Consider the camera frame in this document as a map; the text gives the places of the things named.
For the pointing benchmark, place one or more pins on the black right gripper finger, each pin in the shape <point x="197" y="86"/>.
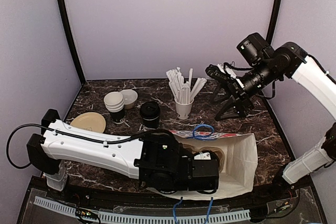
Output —
<point x="221" y="93"/>
<point x="227" y="112"/>

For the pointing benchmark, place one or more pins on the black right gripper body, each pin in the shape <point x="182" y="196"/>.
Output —
<point x="242" y="96"/>

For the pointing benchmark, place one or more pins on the brown pulp cup carrier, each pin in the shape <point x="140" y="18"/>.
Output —
<point x="208" y="153"/>

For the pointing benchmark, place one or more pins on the checkered paper bag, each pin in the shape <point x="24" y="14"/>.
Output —
<point x="238" y="161"/>

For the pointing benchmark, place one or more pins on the stack of paper cups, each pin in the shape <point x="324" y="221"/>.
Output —
<point x="114" y="102"/>

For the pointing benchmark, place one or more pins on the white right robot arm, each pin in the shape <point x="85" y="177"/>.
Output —
<point x="269" y="66"/>

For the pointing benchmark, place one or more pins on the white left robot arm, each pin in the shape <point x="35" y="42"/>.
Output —
<point x="59" y="142"/>

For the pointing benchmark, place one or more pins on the bundle of wrapped straws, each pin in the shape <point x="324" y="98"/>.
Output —
<point x="183" y="91"/>

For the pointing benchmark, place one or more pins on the white cup holding straws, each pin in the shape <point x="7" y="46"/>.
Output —
<point x="183" y="110"/>

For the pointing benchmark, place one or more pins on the white ceramic bowl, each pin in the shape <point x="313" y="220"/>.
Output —
<point x="130" y="97"/>

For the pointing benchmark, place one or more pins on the beige round plate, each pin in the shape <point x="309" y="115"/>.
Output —
<point x="90" y="121"/>

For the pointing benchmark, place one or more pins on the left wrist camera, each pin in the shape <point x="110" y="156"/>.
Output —
<point x="164" y="166"/>

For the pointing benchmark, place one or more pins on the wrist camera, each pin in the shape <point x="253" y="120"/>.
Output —
<point x="255" y="49"/>
<point x="164" y="166"/>

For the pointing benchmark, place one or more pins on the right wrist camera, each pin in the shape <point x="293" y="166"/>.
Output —
<point x="255" y="49"/>

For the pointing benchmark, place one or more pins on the black front rail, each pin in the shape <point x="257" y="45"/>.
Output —
<point x="98" y="198"/>

